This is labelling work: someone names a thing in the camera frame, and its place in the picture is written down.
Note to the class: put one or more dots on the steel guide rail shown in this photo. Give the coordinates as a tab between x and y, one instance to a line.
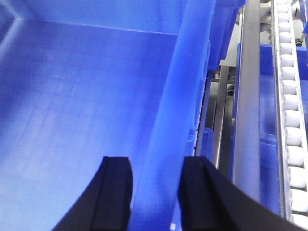
246	165

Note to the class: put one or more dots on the large blue bin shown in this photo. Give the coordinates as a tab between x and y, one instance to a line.
81	80

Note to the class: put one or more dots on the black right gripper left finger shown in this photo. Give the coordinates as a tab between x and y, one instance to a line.
105	203

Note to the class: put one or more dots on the white roller conveyor track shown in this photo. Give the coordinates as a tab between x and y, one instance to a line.
291	132

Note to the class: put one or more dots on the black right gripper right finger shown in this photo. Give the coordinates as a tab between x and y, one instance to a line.
210	202

